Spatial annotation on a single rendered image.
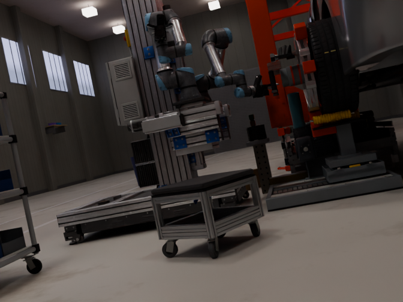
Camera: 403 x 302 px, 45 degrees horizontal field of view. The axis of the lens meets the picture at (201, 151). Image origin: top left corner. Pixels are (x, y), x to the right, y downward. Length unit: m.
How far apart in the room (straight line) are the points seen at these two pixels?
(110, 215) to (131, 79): 0.98
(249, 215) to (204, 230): 0.28
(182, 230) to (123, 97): 1.58
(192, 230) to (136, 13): 1.96
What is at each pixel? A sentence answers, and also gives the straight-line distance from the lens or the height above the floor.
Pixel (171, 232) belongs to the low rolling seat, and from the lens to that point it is 2.31.
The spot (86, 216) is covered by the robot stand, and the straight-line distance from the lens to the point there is 3.47.
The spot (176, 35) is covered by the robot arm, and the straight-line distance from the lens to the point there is 3.26.
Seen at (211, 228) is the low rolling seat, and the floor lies 0.14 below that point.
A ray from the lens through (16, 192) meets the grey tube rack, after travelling 2.76.
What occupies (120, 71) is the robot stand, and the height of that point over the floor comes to 1.14.
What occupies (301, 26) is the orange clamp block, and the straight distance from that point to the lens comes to 3.34.
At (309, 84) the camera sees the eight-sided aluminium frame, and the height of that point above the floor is 0.75.
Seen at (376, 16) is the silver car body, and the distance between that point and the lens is 2.60.
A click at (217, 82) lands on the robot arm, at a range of 3.38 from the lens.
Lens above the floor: 0.50
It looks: 1 degrees down
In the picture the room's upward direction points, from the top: 12 degrees counter-clockwise
